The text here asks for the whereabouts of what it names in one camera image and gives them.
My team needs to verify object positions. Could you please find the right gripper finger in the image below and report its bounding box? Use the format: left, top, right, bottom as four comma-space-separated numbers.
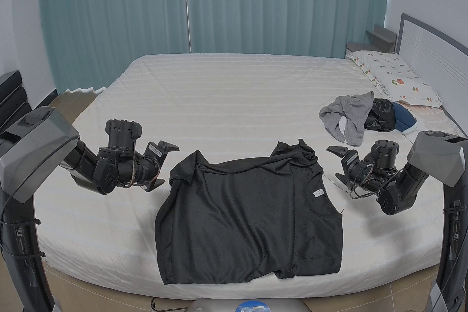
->
335, 173, 355, 191
326, 145, 352, 158

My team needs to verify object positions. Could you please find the pile of clothes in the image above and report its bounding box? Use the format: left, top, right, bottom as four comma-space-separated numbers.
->
319, 91, 428, 147

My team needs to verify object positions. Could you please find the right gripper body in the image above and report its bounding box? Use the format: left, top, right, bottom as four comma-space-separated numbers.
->
340, 148, 374, 191

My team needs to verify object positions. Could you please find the black T-shirt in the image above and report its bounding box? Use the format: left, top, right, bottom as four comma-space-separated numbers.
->
154, 138, 345, 285

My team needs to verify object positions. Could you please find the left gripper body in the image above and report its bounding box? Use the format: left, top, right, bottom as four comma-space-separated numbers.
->
135, 141, 170, 191

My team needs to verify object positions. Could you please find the bed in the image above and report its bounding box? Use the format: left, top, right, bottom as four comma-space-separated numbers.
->
31, 13, 468, 301

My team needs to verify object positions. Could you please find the grey bedside table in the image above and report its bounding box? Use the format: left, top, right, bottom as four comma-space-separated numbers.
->
345, 24, 398, 59

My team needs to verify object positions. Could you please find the white printed pillow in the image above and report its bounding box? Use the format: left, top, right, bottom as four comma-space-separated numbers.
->
347, 50, 444, 109

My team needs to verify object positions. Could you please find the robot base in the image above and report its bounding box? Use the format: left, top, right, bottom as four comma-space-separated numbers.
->
188, 298, 304, 312

